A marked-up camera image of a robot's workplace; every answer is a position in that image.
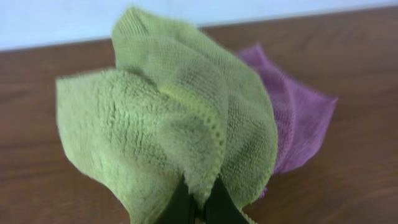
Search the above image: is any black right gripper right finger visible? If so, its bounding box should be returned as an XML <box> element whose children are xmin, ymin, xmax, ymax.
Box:
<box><xmin>205</xmin><ymin>177</ymin><xmax>249</xmax><ymax>224</ymax></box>

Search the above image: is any light green microfiber cloth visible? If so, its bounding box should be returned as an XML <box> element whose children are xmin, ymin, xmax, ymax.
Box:
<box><xmin>56</xmin><ymin>7</ymin><xmax>278</xmax><ymax>223</ymax></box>

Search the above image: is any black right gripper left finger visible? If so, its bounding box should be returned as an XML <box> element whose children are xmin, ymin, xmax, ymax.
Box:
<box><xmin>155</xmin><ymin>176</ymin><xmax>197</xmax><ymax>224</ymax></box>

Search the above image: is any crumpled purple cloth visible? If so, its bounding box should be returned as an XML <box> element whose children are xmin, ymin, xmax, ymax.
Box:
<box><xmin>237</xmin><ymin>43</ymin><xmax>338</xmax><ymax>198</ymax></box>

